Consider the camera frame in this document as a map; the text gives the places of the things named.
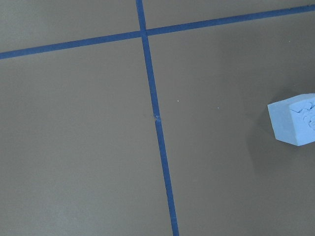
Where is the light blue foam block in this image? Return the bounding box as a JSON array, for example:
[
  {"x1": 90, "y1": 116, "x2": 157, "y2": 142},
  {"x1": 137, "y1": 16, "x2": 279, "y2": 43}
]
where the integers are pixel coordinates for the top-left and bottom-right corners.
[{"x1": 267, "y1": 93, "x2": 315, "y2": 146}]

